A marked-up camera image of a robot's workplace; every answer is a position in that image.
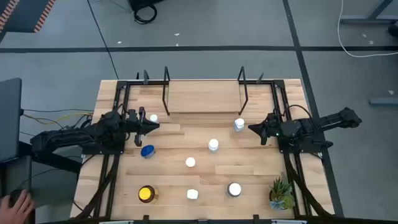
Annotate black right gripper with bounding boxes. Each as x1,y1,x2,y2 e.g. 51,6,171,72
248,114,282,146

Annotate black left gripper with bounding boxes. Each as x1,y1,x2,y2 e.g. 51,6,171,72
126,106,160,147

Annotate white pill bottle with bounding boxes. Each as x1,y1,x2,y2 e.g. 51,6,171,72
233,117,246,133

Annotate blue-lidded Tums bottle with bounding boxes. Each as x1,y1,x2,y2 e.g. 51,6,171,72
140,144,156,160

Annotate slim white-capped bottle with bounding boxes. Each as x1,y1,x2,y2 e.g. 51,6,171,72
208,138,220,153

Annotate dark jar white lid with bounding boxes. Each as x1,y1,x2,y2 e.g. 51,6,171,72
226,182,243,198

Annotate yellow-lidded yellow bottle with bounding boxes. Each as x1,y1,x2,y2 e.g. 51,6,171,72
137,185,160,204

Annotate potted succulent plant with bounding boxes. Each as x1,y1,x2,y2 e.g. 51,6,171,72
269,176,296,211

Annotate black equipment box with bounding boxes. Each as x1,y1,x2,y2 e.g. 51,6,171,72
128,0,165,12

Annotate grey floor bar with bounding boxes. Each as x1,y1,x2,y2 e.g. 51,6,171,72
369,97,398,106

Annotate black side desk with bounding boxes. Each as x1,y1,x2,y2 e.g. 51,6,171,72
0,139,82,224

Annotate dark grey flat panel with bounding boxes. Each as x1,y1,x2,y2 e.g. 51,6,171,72
0,77,23,163

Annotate grey desk foot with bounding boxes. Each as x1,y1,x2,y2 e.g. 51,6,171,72
340,0,398,26

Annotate black computer mouse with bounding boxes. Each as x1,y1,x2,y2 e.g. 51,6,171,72
8,188,32,208

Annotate person's hand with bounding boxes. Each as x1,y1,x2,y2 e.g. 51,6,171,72
0,189,35,224

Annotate black orange-striped ramp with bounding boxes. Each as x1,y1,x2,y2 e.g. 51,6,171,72
0,0,57,34

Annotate wooden shelf with black frame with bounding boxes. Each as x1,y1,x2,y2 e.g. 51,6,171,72
161,65,249,116

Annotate yellow cable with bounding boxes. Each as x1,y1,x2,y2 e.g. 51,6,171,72
23,111,94,125

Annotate black cable coil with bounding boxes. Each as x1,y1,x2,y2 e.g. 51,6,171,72
133,4,158,26

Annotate black floor cable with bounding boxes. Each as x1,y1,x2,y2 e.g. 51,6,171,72
86,0,120,80

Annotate white floor cable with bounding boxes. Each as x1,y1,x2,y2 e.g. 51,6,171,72
336,0,398,58

